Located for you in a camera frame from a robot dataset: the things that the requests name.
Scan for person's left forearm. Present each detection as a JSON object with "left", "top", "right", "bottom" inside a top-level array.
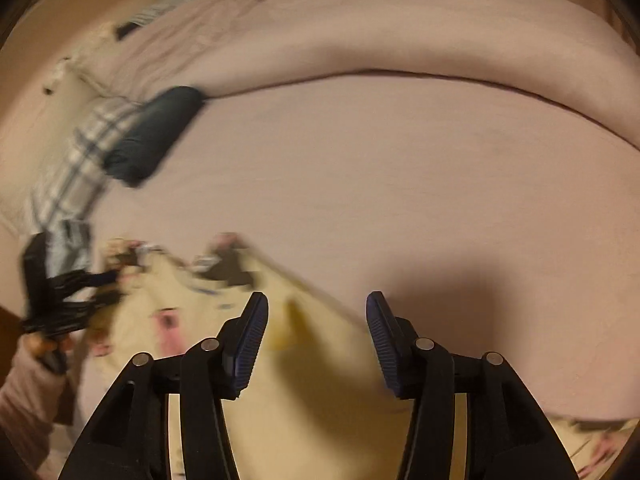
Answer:
[{"left": 0, "top": 342, "right": 77, "bottom": 478}]

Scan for striped grey cloth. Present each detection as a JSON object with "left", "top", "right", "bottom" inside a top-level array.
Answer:
[{"left": 47, "top": 219, "right": 94, "bottom": 281}]

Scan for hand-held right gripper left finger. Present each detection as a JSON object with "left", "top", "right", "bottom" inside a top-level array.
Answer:
[{"left": 57, "top": 291, "right": 270, "bottom": 480}]

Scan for dark blue folded cloth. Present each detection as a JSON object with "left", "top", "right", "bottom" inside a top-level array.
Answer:
[{"left": 102, "top": 85, "right": 209, "bottom": 189}]

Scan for yellow cartoon print pants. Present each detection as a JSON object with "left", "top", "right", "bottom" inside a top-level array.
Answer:
[{"left": 82, "top": 232, "right": 640, "bottom": 480}]

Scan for grey plaid pillow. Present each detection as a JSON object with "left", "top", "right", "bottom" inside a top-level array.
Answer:
[{"left": 25, "top": 97, "right": 147, "bottom": 242}]

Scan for pink duvet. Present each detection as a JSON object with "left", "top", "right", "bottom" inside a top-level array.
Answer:
[{"left": 72, "top": 0, "right": 640, "bottom": 152}]

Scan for white plush toy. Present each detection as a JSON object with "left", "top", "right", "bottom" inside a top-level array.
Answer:
[{"left": 42, "top": 56, "right": 72, "bottom": 97}]

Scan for blue checked cloth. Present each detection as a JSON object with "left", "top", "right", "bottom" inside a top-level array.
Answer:
[{"left": 115, "top": 0, "right": 197, "bottom": 40}]

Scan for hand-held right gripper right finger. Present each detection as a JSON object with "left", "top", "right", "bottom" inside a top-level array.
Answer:
[{"left": 366, "top": 290, "right": 582, "bottom": 480}]

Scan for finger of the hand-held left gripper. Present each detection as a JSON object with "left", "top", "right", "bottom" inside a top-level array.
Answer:
[
  {"left": 65, "top": 267, "right": 126, "bottom": 288},
  {"left": 67, "top": 292, "right": 127, "bottom": 313}
]

